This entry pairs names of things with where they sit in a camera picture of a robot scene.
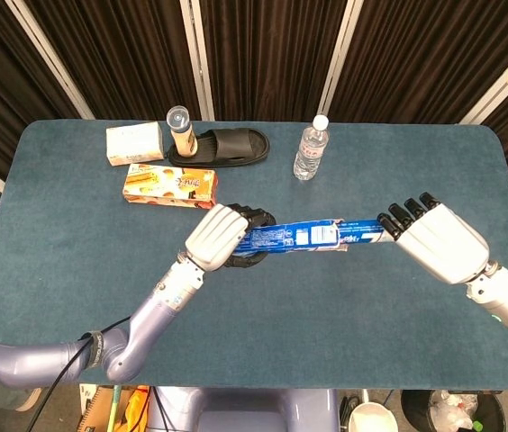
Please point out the brown cardboard carton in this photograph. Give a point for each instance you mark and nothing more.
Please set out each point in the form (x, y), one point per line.
(96, 409)

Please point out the white blue toothpaste tube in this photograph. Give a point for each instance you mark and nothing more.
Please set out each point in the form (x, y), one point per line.
(362, 234)

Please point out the blue toothpaste box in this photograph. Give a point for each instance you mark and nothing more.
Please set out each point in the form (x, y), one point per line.
(290, 238)

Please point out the white plastic bucket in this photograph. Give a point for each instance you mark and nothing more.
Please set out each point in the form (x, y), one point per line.
(371, 418)

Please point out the orange biscuit box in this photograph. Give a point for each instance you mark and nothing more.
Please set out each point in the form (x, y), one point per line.
(168, 184)

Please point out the left purple silver robot arm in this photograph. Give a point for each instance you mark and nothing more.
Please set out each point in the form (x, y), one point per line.
(146, 324)

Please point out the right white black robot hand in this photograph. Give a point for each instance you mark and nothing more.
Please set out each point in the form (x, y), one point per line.
(447, 243)

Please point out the cream bottle with blue cap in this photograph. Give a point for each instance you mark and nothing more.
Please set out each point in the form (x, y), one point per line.
(184, 139)

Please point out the yellow plastic bag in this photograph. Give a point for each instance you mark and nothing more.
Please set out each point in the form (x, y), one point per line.
(134, 409)

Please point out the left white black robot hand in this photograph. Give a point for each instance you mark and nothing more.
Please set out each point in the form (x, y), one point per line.
(213, 238)

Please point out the dark brown pleated curtain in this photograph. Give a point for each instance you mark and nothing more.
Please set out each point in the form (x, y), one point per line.
(272, 54)

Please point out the purple robot torso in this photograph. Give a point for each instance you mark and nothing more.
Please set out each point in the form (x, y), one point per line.
(245, 409)

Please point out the clear plastic water bottle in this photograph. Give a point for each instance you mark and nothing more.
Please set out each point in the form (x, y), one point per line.
(310, 153)

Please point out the white cardboard box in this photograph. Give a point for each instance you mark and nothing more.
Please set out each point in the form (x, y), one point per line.
(132, 141)

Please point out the white partition frame post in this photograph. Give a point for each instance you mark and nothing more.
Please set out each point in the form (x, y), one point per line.
(51, 63)
(197, 58)
(339, 54)
(501, 81)

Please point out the teal table cloth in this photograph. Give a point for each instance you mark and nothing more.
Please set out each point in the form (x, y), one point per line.
(303, 324)

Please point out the black trash bin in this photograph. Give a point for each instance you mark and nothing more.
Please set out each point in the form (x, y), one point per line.
(416, 409)

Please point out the black rubber slipper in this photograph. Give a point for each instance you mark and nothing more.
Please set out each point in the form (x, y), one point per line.
(231, 144)

